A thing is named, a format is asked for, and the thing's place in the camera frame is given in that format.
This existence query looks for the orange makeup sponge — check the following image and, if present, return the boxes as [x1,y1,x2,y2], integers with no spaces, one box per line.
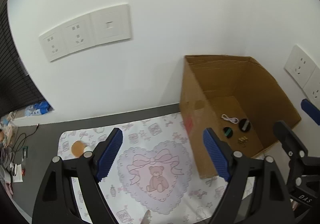
[71,140,87,158]

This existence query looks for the white round cap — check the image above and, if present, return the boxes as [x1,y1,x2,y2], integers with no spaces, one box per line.
[84,146,93,152]

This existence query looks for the yellow binder clip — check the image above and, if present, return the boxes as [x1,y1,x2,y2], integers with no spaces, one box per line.
[238,136,248,144]

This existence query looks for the white paper cards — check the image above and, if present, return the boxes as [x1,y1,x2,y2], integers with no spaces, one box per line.
[10,163,23,183]

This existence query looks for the green circuit strip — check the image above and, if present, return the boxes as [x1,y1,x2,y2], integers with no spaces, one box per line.
[23,146,28,159]

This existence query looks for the black round green-striped disc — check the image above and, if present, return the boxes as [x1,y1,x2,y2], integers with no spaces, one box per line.
[223,127,233,139]

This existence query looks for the cardboard box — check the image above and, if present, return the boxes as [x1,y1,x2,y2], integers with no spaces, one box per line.
[180,55,301,179]

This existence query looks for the blue plastic package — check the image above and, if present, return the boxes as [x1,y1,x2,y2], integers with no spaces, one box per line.
[24,101,51,117]

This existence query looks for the pink patterned table mat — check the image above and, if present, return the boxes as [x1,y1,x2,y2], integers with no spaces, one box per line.
[57,112,266,224]

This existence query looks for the black window blind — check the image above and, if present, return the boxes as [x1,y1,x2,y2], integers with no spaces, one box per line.
[0,6,45,116]

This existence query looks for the lower white wall socket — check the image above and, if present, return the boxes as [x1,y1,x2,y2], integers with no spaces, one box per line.
[303,67,320,102]

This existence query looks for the white socket on right wall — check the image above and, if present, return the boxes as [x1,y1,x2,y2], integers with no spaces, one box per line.
[284,45,316,88]

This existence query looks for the black cable on desk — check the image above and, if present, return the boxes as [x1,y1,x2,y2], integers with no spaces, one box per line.
[0,123,40,167]

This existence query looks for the triple white wall socket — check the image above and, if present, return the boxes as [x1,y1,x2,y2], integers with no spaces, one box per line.
[39,4,132,62]

